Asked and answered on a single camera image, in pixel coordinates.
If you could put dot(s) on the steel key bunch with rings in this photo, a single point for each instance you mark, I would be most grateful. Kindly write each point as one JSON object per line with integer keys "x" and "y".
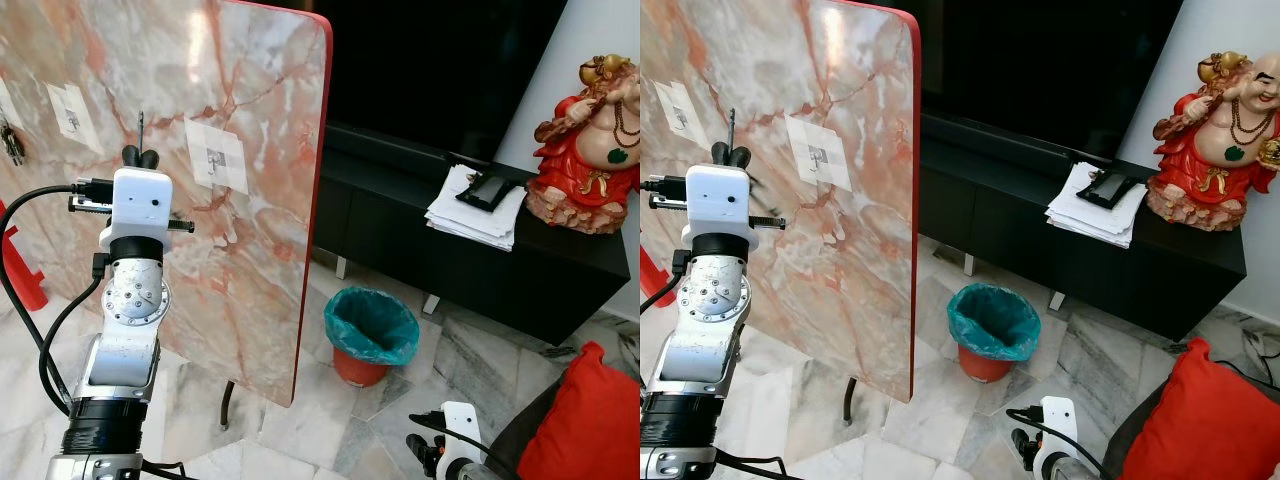
{"x": 733, "y": 125}
{"x": 140, "y": 128}

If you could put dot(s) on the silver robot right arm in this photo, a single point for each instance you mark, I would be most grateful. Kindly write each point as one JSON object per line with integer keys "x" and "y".
{"x": 1070, "y": 470}

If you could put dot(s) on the white adhesive hook pad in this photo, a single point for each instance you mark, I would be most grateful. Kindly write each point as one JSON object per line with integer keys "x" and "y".
{"x": 820, "y": 155}
{"x": 685, "y": 115}
{"x": 218, "y": 158}
{"x": 75, "y": 120}
{"x": 8, "y": 105}

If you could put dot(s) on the pink marble board with legs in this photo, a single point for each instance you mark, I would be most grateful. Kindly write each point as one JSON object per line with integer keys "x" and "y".
{"x": 250, "y": 250}
{"x": 880, "y": 250}

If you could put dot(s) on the dark grey sofa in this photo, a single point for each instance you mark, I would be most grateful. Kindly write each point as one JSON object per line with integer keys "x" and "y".
{"x": 505, "y": 445}

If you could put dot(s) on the orange waste bin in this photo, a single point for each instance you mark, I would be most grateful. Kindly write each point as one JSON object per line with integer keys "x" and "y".
{"x": 360, "y": 372}
{"x": 985, "y": 368}

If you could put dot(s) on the dark hanging key bunch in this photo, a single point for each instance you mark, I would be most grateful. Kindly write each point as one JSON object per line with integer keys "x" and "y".
{"x": 12, "y": 145}

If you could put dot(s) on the teal bin liner bag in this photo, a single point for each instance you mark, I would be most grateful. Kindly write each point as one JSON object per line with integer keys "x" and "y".
{"x": 993, "y": 318}
{"x": 370, "y": 320}

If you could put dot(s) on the red laughing buddha statue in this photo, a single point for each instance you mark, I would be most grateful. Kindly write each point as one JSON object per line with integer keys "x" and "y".
{"x": 580, "y": 150}
{"x": 1210, "y": 150}

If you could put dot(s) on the red cushion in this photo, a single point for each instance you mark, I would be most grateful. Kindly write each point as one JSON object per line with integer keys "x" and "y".
{"x": 590, "y": 420}
{"x": 1200, "y": 420}

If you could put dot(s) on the black tv console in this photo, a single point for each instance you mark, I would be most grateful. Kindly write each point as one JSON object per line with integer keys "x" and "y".
{"x": 1120, "y": 270}
{"x": 500, "y": 280}

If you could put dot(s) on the white paper stack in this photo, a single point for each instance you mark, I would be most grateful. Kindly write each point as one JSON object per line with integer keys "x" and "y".
{"x": 470, "y": 225}
{"x": 1090, "y": 222}

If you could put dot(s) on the black phone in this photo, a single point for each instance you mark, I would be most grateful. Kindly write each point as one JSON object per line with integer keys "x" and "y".
{"x": 1105, "y": 188}
{"x": 485, "y": 190}

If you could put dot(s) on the black television screen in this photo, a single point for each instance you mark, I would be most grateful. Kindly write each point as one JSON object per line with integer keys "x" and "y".
{"x": 420, "y": 60}
{"x": 1050, "y": 50}

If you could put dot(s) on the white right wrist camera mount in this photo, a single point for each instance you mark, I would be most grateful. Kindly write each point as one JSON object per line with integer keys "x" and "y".
{"x": 462, "y": 430}
{"x": 1057, "y": 425}

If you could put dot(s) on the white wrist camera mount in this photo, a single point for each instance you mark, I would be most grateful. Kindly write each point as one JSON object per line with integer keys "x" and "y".
{"x": 462, "y": 430}
{"x": 722, "y": 200}
{"x": 138, "y": 205}
{"x": 1057, "y": 425}

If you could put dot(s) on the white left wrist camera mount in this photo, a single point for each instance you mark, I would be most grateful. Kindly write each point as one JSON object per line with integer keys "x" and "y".
{"x": 138, "y": 205}
{"x": 722, "y": 200}

